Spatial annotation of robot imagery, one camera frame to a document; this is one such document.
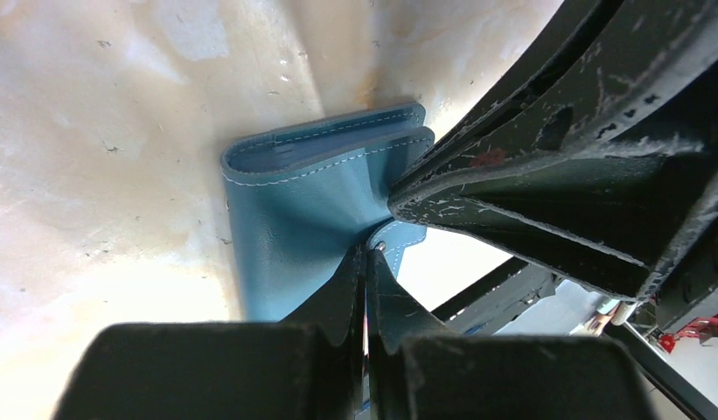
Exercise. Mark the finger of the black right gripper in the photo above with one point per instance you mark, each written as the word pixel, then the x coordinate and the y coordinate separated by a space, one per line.
pixel 595 70
pixel 619 225

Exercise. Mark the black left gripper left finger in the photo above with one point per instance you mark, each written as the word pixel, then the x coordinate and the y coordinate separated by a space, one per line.
pixel 335 315

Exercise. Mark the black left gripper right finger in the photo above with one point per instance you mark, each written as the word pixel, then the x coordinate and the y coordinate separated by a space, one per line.
pixel 396 322

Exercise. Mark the blue leather card holder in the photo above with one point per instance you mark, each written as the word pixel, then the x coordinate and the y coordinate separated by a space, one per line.
pixel 299 197

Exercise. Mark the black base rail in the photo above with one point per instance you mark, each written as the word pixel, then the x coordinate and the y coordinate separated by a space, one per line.
pixel 512 297

